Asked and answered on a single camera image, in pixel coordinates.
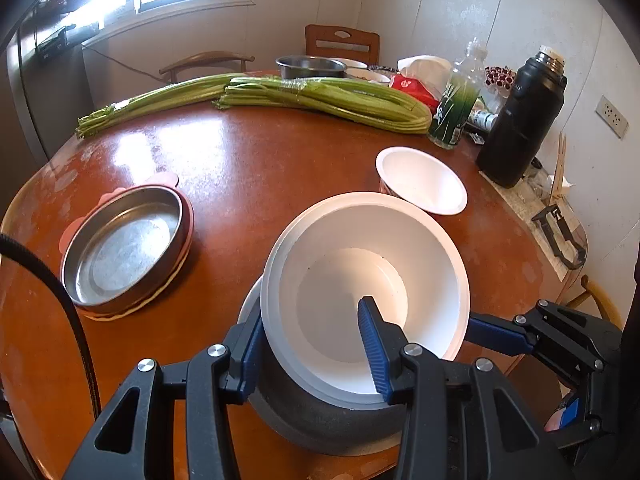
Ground black metal clip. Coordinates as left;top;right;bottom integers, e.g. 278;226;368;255
531;204;588;267

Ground small white bottle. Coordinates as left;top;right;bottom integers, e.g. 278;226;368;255
467;107;498;131

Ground wrapped celery bunch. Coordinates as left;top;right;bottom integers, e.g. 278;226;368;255
215;76;433;136

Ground white enamel bowl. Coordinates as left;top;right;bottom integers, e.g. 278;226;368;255
342;59;392;86

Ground wooden clothespins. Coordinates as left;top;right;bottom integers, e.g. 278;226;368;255
550;132;571;206

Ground long celery bunch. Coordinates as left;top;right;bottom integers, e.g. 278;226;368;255
75;74;281;140

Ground black electronic box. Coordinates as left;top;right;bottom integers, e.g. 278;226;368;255
37;25;86;63

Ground wooden chair curved back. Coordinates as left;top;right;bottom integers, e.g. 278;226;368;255
159;51;256;85

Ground black thermos flask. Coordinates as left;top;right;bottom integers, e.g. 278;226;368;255
475;46;568;188

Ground red tissue pack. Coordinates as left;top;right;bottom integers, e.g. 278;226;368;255
390;55;453;111

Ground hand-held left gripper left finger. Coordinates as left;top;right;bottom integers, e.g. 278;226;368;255
62;316;266;480

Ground clear plastic bottle green label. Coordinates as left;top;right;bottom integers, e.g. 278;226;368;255
427;40;488;150

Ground wall socket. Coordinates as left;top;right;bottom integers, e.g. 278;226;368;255
597;95;630;138

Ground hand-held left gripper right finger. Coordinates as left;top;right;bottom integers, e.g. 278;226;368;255
356;295;576;480

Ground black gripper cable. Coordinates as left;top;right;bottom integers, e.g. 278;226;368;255
0;232;101;421

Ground white paper bowl red print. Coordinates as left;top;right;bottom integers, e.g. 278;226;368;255
260;191;472;398
375;146;468;217

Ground round metal plate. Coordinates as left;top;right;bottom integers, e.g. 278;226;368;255
60;185;185;308

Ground steel pan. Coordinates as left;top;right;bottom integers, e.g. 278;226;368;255
59;174;196;317

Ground red patterned packet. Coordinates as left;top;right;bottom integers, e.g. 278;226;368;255
485;65;516;86

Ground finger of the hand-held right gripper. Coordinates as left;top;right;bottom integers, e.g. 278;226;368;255
469;299;608;376
544;416;605;451

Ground wooden chair panel back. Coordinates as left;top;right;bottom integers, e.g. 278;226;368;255
305;24;381;68

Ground steel pot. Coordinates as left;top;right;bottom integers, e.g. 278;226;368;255
275;55;348;81

